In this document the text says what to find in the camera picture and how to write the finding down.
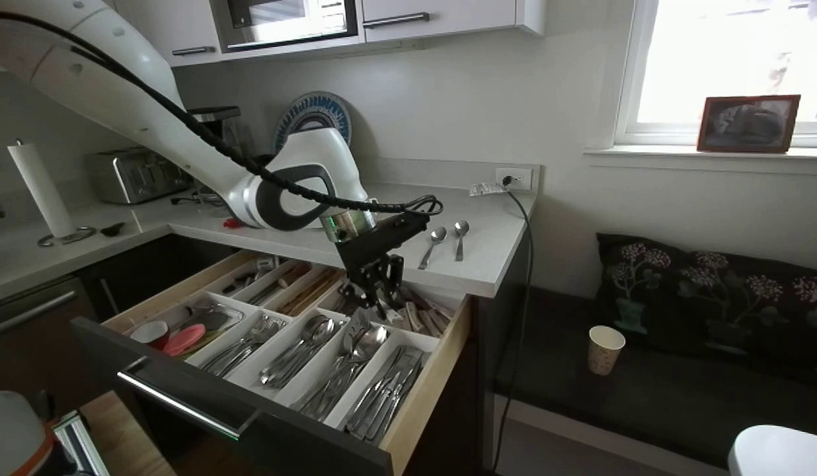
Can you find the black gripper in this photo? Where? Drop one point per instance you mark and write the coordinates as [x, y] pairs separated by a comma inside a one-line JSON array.
[[379, 270]]

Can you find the dark kitchen utensil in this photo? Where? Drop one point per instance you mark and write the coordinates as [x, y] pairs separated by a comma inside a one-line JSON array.
[[346, 298]]

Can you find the steel table knife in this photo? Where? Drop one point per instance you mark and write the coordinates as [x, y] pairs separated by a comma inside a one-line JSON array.
[[388, 392], [375, 392], [401, 388]]

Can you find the wooden drawer with dark front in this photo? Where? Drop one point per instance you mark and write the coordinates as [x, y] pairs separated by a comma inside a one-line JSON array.
[[310, 450]]

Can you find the large steel serving spoon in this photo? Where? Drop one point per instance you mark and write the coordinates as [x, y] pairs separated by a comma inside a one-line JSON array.
[[372, 338]]

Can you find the steel teaspoon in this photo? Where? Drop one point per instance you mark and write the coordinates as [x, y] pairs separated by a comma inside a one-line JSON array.
[[304, 348], [323, 329], [284, 363], [293, 359]]

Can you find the wooden chopstick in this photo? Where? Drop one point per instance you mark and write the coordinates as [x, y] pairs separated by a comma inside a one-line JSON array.
[[300, 290], [308, 293]]

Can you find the steel tablespoon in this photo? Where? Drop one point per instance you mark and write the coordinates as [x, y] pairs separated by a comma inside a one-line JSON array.
[[349, 371]]

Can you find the dark base cabinet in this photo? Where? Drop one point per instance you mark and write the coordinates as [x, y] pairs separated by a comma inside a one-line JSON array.
[[473, 380]]

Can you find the steel fork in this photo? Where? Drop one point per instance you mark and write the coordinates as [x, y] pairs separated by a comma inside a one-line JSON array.
[[231, 351], [249, 351], [239, 351], [256, 351]]

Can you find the black steel bottle opener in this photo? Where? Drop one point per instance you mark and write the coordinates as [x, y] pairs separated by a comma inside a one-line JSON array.
[[243, 281]]

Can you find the white cutlery organizer tray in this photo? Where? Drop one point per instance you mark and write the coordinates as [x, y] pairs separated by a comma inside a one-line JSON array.
[[203, 356], [247, 371]]

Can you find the blue patterned decorative plate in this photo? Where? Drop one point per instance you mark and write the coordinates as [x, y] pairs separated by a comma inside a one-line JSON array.
[[314, 109]]

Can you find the clear glass jug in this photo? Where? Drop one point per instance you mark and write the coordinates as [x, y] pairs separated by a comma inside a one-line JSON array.
[[219, 136]]

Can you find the paper cup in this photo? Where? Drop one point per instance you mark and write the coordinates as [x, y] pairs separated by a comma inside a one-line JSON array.
[[606, 352]]

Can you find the steel toaster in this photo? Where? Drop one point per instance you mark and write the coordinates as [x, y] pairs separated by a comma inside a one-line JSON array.
[[138, 175]]

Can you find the small black counter object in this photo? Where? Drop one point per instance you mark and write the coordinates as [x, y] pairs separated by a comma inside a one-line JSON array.
[[111, 229]]

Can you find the built-in black microwave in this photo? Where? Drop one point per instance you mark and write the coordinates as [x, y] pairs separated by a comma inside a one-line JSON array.
[[284, 22]]

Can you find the white upper cabinet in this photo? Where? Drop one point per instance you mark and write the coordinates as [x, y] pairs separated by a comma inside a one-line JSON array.
[[475, 18]]

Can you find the dark floral pillow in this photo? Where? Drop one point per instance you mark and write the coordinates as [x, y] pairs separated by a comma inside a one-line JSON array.
[[687, 299]]

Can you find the bench with dark cushion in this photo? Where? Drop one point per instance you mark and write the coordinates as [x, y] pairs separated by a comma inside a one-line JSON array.
[[672, 397]]

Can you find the steel paper towel holder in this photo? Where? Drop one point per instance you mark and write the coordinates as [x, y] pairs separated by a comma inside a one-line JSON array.
[[76, 236]]

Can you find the white paper towel roll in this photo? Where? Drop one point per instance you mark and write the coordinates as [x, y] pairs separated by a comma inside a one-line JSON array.
[[41, 190]]

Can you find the white framed window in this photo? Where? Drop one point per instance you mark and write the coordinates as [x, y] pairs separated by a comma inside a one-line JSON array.
[[733, 54]]

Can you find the white side table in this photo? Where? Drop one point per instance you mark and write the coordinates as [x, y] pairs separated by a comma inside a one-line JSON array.
[[777, 454]]

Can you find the white wall outlet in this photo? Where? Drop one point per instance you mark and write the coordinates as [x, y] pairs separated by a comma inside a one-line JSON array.
[[524, 175]]

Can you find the dark picture frame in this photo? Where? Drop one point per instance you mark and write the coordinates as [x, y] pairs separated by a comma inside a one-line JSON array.
[[745, 124]]

